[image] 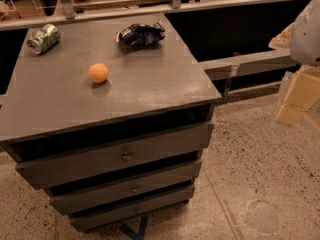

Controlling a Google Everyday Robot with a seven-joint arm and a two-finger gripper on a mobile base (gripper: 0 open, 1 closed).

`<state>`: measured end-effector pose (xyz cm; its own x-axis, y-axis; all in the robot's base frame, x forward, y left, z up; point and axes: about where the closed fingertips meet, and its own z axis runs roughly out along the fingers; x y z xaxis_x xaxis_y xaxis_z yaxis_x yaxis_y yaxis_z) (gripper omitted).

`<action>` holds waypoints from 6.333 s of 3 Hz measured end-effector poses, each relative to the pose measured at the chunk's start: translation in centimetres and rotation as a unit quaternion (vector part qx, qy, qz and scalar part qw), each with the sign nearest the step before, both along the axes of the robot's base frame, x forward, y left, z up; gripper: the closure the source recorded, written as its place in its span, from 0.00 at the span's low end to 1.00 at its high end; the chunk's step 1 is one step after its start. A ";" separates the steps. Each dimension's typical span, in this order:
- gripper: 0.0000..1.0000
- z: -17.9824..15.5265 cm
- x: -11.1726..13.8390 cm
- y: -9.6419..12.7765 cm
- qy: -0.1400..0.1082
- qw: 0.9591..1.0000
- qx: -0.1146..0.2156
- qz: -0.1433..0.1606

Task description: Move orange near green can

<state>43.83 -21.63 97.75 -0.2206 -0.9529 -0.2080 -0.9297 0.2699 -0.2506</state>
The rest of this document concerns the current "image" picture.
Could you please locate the grey metal railing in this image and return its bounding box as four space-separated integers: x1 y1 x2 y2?
0 0 293 31

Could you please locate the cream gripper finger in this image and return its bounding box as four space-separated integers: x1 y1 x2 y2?
268 23 294 49
274 65 320 126

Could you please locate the dark blue chip bag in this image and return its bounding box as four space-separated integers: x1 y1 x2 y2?
116 22 165 47

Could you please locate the orange fruit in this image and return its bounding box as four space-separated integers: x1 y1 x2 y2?
88 63 109 84

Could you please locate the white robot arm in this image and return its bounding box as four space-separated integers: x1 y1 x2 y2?
269 0 320 126

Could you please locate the green soda can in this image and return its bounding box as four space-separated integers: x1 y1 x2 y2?
26 24 61 55

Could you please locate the bottom grey drawer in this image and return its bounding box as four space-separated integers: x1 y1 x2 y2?
70 185 195 231

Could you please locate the grey drawer cabinet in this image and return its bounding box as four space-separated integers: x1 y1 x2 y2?
0 18 219 220

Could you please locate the grey drawer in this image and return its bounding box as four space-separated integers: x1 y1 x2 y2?
49 159 202 215
16 121 213 189
70 185 195 231

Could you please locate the top grey drawer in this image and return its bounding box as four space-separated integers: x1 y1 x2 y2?
16 121 213 189

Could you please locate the middle grey drawer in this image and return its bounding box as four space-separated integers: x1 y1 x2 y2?
49 159 202 215

